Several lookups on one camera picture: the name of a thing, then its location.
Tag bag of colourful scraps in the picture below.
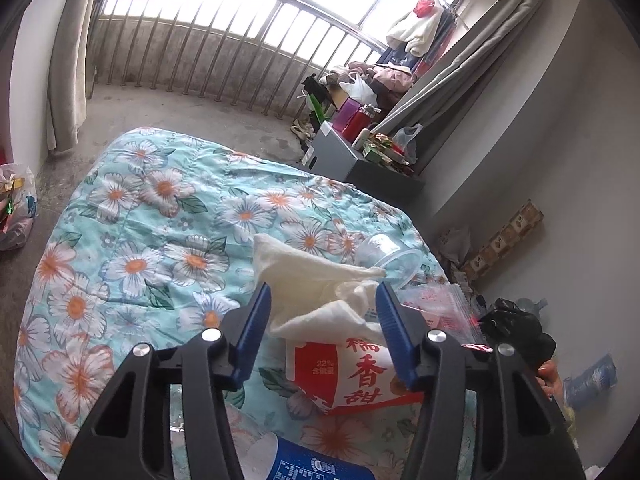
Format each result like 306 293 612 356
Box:
0 162 38 251

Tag beige slippers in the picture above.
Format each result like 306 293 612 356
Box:
290 117 317 142

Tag clear red print zip bag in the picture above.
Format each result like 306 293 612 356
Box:
400 282 493 356

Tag clear water jug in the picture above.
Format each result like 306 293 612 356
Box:
562 352 617 403

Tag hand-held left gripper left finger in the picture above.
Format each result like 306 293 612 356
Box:
57 282 273 480

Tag white plastic bag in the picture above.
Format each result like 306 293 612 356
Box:
392 124 425 165
440 227 473 267
339 72 378 106

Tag blue label plastic bottle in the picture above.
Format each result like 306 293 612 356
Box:
240 432 376 480

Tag pink cup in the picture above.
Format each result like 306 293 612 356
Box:
334 97 363 133

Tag red bottle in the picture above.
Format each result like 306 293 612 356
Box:
341 105 381 144

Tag pile of clothes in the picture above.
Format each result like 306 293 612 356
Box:
320 60 416 106

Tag white cloth bag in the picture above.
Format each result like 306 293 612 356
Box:
252 232 388 341

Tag floral turquoise blanket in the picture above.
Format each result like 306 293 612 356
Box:
12 127 476 480

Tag pile of small boxes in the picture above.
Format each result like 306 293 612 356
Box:
360 132 416 173

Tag tall patterned cardboard box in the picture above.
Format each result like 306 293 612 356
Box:
462 200 545 281

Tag grey curtain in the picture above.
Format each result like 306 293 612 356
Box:
372 0 551 133
47 0 118 153

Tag clear plastic cup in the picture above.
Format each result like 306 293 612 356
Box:
355 232 423 291

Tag grey cabinet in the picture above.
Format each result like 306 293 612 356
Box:
301 120 426 206

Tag red white snack bag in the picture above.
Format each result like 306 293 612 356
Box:
286 332 426 416

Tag white hanging sweater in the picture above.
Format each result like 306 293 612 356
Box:
385 5 443 56

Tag black and green tool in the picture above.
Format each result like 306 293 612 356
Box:
302 75 337 117

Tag person's right hand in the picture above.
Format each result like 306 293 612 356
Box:
536 359 566 398

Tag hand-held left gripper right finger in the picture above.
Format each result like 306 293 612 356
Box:
375 280 586 480

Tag metal railing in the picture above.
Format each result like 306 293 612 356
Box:
92 0 466 121

